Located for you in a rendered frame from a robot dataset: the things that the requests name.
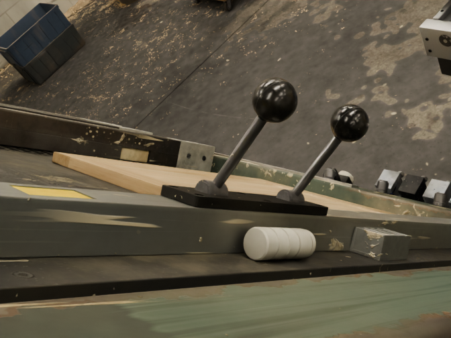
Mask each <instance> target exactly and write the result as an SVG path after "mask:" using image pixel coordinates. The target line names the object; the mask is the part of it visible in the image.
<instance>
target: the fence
mask: <svg viewBox="0 0 451 338"><path fill-rule="evenodd" d="M13 186H20V187H29V188H46V189H55V190H72V191H75V192H77V193H80V194H83V195H85V196H87V197H89V198H91V199H84V198H74V197H63V196H44V195H33V194H27V193H25V192H23V191H21V190H19V189H16V188H14V187H13ZM253 227H281V228H301V229H306V230H308V231H310V232H311V233H312V234H313V236H314V238H315V242H316V246H315V251H350V246H351V243H352V237H353V234H354V229H355V227H380V228H385V229H388V230H391V231H395V232H398V233H402V234H405V235H411V241H410V245H409V249H448V248H451V219H445V218H436V217H420V216H411V215H395V214H386V213H370V212H362V211H345V210H337V209H328V213H327V215H305V214H294V213H274V212H263V211H243V210H232V209H211V208H201V207H193V206H191V205H188V204H185V203H182V202H179V201H176V200H173V199H170V198H168V197H165V196H162V195H155V194H139V193H130V192H114V191H105V190H89V189H81V188H65V187H56V186H40V185H31V184H15V183H6V182H0V258H45V257H77V256H138V255H169V254H231V253H245V251H244V237H245V234H246V233H247V232H248V230H249V229H251V228H253Z"/></svg>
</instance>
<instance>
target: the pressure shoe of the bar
mask: <svg viewBox="0 0 451 338"><path fill-rule="evenodd" d="M148 153H149V151H148V150H139V149H134V148H126V147H122V149H121V156H120V160H129V161H135V162H144V163H146V162H147V160H148Z"/></svg>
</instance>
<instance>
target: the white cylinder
mask: <svg viewBox="0 0 451 338"><path fill-rule="evenodd" d="M315 246H316V242H315V238H314V236H313V234H312V233H311V232H310V231H308V230H306V229H301V228H281V227H253V228H251V229H249V230H248V232H247V233H246V234H245V237H244V251H245V252H246V255H247V256H248V257H249V258H250V259H252V260H292V259H303V258H307V257H309V256H310V255H312V253H313V252H314V251H315Z"/></svg>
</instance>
